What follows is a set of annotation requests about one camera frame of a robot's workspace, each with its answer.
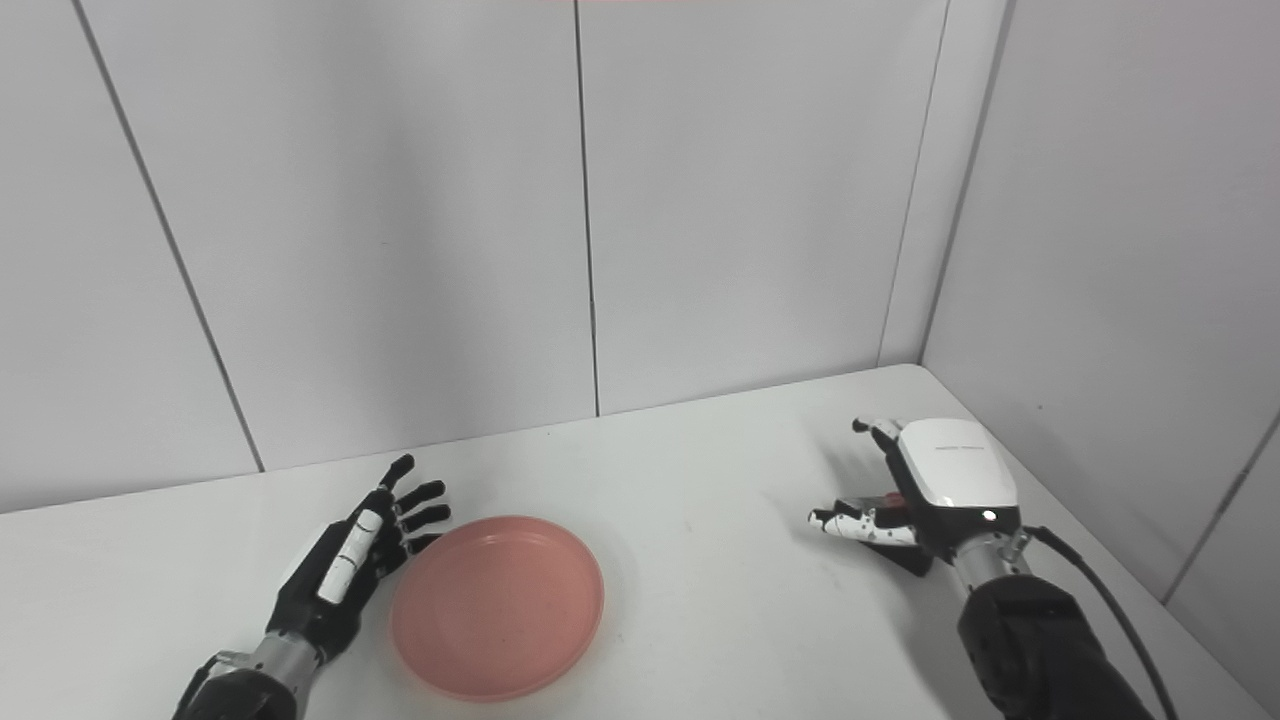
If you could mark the pink round plate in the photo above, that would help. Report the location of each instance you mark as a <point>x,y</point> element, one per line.
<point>497,605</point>

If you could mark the chocolate cake slice with fruit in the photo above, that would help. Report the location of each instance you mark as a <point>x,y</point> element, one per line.
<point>905,556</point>

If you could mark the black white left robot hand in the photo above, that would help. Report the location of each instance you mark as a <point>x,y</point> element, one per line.
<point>340,580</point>

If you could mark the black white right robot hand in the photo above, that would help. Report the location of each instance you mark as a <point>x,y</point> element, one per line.
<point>955,480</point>

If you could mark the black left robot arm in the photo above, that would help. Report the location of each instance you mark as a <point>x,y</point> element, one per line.
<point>250,685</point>

